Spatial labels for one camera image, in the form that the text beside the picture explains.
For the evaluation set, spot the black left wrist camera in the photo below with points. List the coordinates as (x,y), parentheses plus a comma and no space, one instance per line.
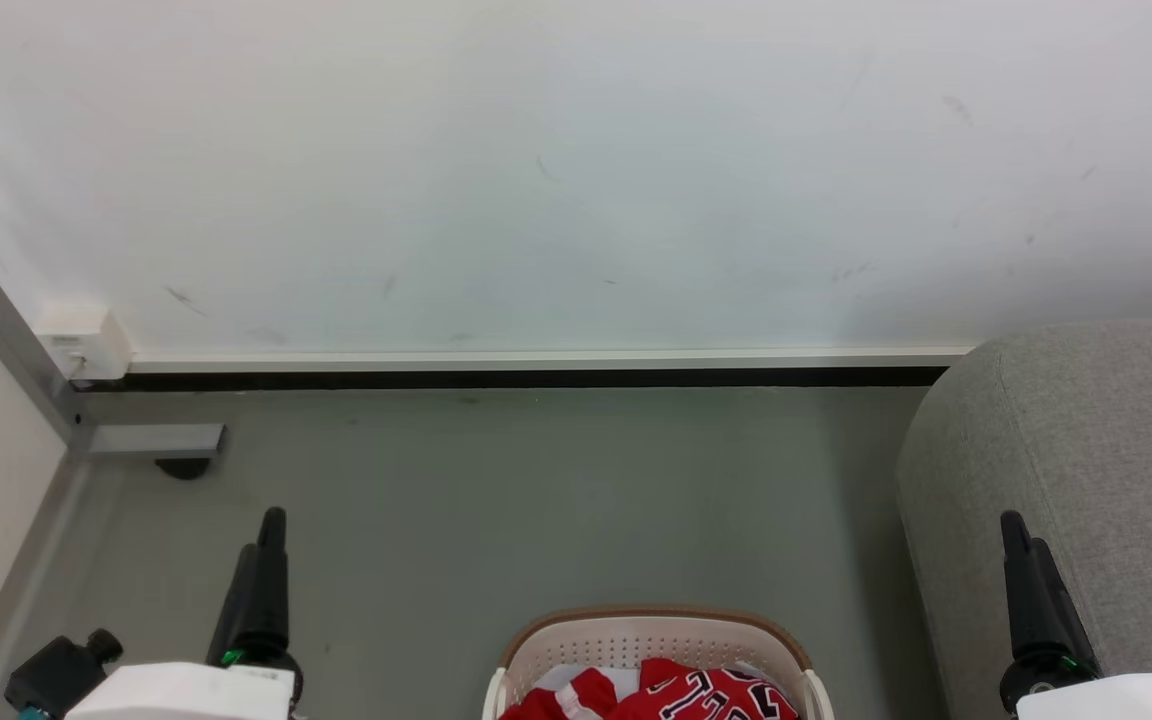
(61,672)

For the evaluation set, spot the black baseboard strip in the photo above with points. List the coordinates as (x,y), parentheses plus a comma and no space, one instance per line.
(536,379)

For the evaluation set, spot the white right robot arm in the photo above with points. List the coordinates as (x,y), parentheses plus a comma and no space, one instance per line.
(1126,698)

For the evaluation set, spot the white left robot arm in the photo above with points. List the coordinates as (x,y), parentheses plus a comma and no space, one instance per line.
(186,693)

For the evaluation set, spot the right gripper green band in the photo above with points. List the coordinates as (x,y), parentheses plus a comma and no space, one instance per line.
(1041,680)

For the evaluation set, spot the cream perforated laundry basket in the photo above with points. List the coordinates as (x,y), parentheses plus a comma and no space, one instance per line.
(636,635)

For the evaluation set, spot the white wall socket box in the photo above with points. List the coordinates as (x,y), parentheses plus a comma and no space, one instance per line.
(86,340)

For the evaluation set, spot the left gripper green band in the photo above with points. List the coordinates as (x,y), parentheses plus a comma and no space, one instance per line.
(281,668)

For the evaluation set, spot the grey fabric sofa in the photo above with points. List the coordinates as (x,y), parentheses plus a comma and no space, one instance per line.
(1116,450)

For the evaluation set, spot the black round frame foot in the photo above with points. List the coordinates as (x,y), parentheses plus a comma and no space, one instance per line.
(183,468)

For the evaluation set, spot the red jersey with white trim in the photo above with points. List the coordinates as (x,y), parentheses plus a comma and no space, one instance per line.
(696,695)

